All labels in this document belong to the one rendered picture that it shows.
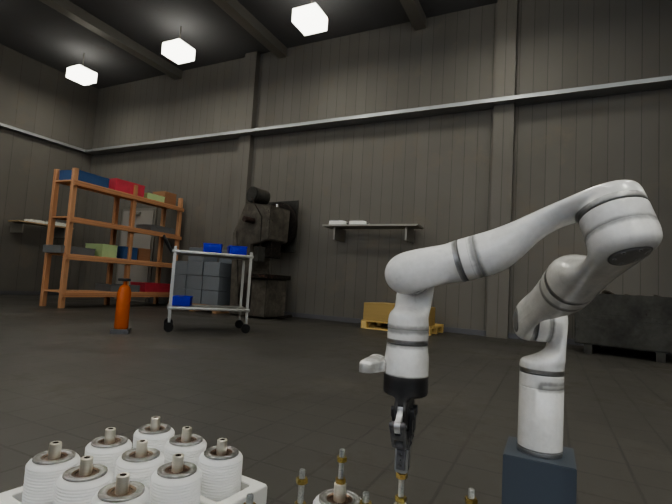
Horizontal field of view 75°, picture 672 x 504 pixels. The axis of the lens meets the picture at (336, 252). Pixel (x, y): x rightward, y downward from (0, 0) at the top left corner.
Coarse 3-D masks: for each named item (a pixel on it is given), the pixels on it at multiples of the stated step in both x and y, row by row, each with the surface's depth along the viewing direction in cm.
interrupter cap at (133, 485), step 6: (108, 486) 79; (114, 486) 79; (132, 486) 80; (138, 486) 80; (144, 486) 80; (102, 492) 77; (108, 492) 77; (114, 492) 78; (132, 492) 78; (138, 492) 78; (102, 498) 75; (108, 498) 75; (114, 498) 75; (120, 498) 75; (126, 498) 75; (132, 498) 76
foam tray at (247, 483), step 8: (248, 480) 101; (16, 488) 91; (248, 488) 97; (256, 488) 97; (264, 488) 99; (0, 496) 87; (8, 496) 88; (16, 496) 89; (200, 496) 92; (232, 496) 93; (240, 496) 93; (256, 496) 96; (264, 496) 99
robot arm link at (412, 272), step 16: (400, 256) 73; (416, 256) 72; (432, 256) 71; (448, 256) 70; (400, 272) 72; (416, 272) 71; (432, 272) 71; (448, 272) 70; (400, 288) 72; (416, 288) 71
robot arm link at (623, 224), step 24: (600, 216) 61; (624, 216) 59; (648, 216) 58; (600, 240) 60; (624, 240) 58; (648, 240) 57; (552, 264) 79; (576, 264) 71; (600, 264) 63; (624, 264) 63; (552, 288) 78; (576, 288) 73; (600, 288) 72
